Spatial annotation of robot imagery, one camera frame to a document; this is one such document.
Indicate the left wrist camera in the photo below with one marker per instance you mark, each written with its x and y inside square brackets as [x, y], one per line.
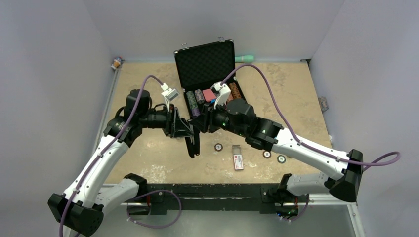
[169, 94]

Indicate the red-brown poker chip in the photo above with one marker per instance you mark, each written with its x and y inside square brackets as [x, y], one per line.
[266, 154]

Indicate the pink card deck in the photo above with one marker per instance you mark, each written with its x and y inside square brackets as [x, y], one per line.
[209, 96]

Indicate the brown poker chip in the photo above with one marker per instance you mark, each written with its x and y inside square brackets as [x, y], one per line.
[218, 147]

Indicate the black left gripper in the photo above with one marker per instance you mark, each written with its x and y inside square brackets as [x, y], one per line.
[175, 127]

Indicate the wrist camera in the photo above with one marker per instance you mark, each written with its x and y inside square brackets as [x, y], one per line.
[169, 94]
[222, 93]

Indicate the mint green bottle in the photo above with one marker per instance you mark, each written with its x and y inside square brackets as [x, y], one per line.
[244, 59]

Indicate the black stapler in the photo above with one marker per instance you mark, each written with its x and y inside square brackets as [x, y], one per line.
[193, 142]

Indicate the green poker chip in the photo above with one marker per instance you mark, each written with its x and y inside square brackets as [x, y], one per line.
[281, 159]

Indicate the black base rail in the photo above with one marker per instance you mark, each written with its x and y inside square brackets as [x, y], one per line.
[264, 198]

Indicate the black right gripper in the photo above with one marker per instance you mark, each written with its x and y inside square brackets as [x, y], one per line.
[205, 121]

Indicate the small orange bottle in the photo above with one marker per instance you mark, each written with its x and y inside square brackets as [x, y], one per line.
[117, 62]

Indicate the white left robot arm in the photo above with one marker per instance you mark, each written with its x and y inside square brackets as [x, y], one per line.
[82, 207]

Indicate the black poker chip case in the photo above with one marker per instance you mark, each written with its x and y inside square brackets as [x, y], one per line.
[199, 67]

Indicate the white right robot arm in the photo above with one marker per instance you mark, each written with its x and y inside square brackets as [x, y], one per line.
[339, 171]

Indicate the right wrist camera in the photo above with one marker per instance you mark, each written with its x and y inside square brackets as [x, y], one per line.
[222, 93]

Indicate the red staple box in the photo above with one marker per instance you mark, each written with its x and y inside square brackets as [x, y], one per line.
[237, 157]

